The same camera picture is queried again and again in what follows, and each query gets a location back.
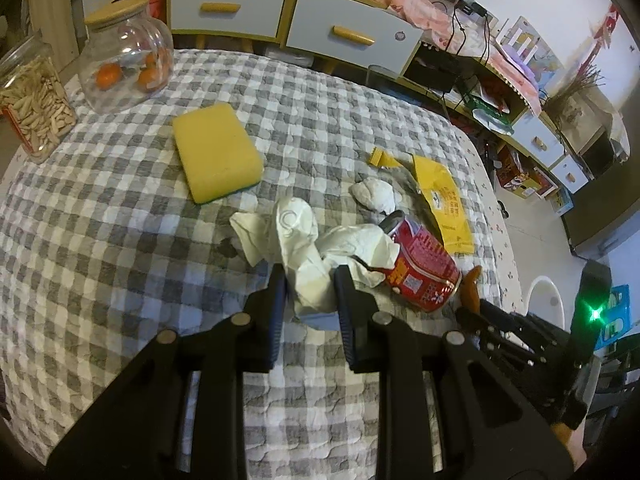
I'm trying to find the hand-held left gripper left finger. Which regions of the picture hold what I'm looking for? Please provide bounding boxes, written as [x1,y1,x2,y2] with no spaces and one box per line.
[47,262,288,480]

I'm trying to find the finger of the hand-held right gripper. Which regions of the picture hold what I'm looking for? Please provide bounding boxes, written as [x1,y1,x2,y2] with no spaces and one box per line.
[455,300,571,356]
[480,340,564,401]

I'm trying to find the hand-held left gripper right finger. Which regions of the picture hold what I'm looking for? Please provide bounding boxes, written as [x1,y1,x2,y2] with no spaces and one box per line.
[334,265,575,480]

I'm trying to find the orange peel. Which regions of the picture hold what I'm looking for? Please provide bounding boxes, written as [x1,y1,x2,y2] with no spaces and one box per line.
[460,266,484,314]

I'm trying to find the white plastic bin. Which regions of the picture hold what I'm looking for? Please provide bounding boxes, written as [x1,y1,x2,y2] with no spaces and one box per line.
[527,276,566,331]

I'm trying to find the cream tissue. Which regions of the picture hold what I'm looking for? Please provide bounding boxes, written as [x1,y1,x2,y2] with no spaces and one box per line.
[230,196,399,319]

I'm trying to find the red can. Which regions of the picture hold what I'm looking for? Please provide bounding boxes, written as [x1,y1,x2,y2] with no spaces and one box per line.
[377,210,462,314]

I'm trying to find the white tissue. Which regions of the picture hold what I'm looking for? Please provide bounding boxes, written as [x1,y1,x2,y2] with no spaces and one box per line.
[349,177,399,214]

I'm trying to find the yellow packet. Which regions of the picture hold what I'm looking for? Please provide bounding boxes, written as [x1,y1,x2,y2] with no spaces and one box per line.
[411,154,475,256]

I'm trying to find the yellow wrapper scrap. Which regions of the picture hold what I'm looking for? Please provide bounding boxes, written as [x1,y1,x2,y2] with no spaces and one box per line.
[369,147,401,169]

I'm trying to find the yellow sponge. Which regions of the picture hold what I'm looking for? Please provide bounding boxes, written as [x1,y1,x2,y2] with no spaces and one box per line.
[172,102,265,205]

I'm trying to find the blue plastic stool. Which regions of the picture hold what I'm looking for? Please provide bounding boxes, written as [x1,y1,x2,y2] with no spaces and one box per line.
[595,284,632,346]

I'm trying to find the grey checkered tablecloth table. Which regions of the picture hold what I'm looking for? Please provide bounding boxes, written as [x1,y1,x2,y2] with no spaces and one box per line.
[450,120,524,316]

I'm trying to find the dark grey refrigerator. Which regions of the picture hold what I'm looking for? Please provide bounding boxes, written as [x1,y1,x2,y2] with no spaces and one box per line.
[560,160,640,261]

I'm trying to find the blue toy box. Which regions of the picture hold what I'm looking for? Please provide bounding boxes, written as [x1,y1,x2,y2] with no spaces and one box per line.
[550,187,576,216]

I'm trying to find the colourful cardboard carton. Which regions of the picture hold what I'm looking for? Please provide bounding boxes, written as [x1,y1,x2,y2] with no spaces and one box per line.
[497,147,559,199]

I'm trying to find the small white drawer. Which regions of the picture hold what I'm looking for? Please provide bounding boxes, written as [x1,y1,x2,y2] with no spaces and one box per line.
[550,155,591,194]
[511,110,556,166]

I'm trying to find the grey white checkered blanket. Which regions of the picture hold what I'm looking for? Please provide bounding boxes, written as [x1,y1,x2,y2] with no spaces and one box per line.
[0,49,506,480]

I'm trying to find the black microwave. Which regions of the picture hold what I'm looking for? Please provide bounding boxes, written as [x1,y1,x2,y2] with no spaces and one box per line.
[580,132,629,179]

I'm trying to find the low wooden cabinet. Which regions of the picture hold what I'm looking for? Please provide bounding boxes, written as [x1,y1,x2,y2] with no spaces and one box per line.
[400,35,596,196]

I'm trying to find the green white bag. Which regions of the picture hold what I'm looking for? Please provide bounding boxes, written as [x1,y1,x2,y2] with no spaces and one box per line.
[465,82,516,134]

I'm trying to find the dried plant bundle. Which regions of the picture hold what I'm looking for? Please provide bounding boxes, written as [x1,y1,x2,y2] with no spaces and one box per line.
[542,62,609,131]

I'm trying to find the black chair back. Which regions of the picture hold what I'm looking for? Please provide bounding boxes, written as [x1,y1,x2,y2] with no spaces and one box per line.
[367,64,401,91]

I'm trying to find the black box device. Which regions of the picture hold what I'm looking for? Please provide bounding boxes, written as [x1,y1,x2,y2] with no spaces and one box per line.
[404,50,461,92]

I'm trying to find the small orange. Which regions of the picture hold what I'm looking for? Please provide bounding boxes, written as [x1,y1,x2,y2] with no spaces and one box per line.
[137,67,162,94]
[96,62,124,91]

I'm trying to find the colourful map bag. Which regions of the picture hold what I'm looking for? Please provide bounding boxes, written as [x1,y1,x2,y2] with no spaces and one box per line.
[500,15,566,94]

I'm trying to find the white router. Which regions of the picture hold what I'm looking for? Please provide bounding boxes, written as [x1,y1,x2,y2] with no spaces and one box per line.
[497,30,539,69]

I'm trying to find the red hanging decoration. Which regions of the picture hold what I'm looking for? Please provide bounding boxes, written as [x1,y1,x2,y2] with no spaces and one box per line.
[592,2,621,49]

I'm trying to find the glass jar wooden lid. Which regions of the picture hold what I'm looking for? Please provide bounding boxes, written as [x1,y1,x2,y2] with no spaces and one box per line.
[77,0,175,115]

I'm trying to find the plastic jar of seeds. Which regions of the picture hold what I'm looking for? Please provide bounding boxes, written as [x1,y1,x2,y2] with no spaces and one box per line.
[0,35,79,164]

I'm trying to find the pink cloth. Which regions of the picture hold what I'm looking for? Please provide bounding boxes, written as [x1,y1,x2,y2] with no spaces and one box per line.
[360,0,544,116]

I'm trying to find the wooden side rack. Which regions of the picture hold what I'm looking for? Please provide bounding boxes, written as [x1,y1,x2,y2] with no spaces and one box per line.
[0,0,84,76]

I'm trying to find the black power cables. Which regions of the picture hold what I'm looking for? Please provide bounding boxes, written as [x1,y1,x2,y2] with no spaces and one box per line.
[440,2,494,101]

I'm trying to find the wall power socket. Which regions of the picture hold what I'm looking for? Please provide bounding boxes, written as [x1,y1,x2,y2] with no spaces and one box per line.
[436,0,499,24]

